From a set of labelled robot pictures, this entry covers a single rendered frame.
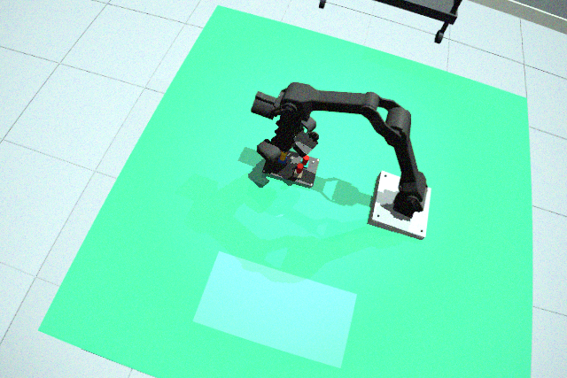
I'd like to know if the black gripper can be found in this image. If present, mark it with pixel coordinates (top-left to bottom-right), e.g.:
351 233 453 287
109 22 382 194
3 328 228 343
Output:
256 116 317 164

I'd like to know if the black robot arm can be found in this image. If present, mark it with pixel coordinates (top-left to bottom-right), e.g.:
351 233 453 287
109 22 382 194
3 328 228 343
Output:
251 82 429 219

